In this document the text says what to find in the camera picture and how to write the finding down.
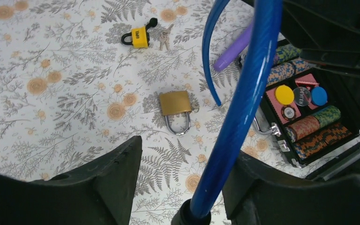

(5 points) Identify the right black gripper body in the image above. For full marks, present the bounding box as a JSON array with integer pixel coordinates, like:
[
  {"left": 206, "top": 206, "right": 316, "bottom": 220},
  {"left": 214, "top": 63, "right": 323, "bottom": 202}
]
[{"left": 281, "top": 0, "right": 360, "bottom": 78}]

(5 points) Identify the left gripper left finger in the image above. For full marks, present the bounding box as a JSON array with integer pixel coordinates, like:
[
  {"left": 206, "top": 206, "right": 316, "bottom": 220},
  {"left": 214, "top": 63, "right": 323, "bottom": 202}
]
[{"left": 0, "top": 136, "right": 142, "bottom": 225}]

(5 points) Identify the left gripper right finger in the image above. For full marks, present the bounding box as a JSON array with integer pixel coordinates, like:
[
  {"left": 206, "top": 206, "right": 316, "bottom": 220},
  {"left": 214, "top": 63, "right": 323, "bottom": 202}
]
[{"left": 222, "top": 152, "right": 360, "bottom": 225}]

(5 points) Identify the blue cable lock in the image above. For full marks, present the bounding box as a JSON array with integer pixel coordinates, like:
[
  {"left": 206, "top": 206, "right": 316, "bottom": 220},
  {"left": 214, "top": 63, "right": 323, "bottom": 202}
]
[{"left": 171, "top": 0, "right": 283, "bottom": 225}]

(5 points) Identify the large brass padlock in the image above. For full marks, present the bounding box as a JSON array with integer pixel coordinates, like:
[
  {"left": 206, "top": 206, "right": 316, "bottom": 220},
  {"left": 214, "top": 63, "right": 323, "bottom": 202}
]
[{"left": 159, "top": 90, "right": 192, "bottom": 136}]

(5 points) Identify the yellow padlock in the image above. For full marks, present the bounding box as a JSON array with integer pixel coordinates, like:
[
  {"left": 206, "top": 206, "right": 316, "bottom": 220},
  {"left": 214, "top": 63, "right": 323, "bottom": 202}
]
[{"left": 121, "top": 18, "right": 158, "bottom": 49}]

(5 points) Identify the small key bunch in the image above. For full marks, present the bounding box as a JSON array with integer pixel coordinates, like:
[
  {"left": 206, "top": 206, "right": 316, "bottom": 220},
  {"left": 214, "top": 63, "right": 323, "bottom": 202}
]
[{"left": 159, "top": 24, "right": 174, "bottom": 51}]

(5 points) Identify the blue round chip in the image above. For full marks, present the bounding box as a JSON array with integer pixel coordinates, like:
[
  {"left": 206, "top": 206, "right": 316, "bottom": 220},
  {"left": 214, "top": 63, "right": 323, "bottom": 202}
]
[{"left": 311, "top": 86, "right": 328, "bottom": 106}]

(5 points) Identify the clear round chip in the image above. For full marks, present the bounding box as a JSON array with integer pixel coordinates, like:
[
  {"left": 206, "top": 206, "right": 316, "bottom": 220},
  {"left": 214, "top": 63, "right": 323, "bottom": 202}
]
[{"left": 293, "top": 87, "right": 312, "bottom": 106}]

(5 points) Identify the black poker chip case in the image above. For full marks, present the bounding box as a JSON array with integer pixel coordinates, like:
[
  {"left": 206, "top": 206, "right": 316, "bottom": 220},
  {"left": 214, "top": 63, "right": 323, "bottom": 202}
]
[{"left": 252, "top": 40, "right": 360, "bottom": 168}]

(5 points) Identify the yellow round chip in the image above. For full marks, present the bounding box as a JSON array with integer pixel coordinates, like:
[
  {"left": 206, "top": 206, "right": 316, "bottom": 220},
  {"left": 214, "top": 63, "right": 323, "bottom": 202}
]
[{"left": 275, "top": 85, "right": 294, "bottom": 105}]

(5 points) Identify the purple cylinder tool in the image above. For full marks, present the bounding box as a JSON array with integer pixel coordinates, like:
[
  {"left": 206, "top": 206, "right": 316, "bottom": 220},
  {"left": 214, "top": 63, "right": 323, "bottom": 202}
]
[{"left": 213, "top": 20, "right": 254, "bottom": 72}]

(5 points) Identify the floral table mat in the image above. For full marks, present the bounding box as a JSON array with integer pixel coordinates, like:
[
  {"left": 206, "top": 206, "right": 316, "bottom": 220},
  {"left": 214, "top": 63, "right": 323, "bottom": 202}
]
[{"left": 0, "top": 0, "right": 311, "bottom": 225}]

